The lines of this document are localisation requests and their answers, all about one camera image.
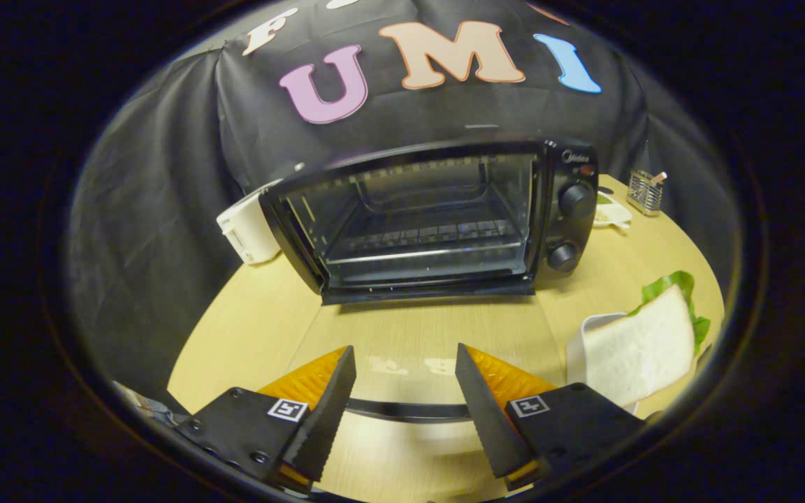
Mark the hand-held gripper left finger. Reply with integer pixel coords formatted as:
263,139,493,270
173,345,358,494

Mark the white bread toaster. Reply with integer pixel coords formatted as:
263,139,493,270
215,178,285,265

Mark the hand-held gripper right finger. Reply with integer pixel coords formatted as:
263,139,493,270
454,342,649,493

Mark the small white seed dish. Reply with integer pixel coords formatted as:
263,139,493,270
592,191,634,231

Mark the black toaster oven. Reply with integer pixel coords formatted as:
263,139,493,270
258,138,600,424

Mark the clear square holder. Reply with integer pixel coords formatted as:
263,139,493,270
626,168,669,217

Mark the black backdrop cloth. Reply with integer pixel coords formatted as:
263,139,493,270
67,0,733,413

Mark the lettuce sandwich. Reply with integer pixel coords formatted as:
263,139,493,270
584,270,713,409

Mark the white sandwich dish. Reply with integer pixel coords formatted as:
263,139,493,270
565,312,642,414

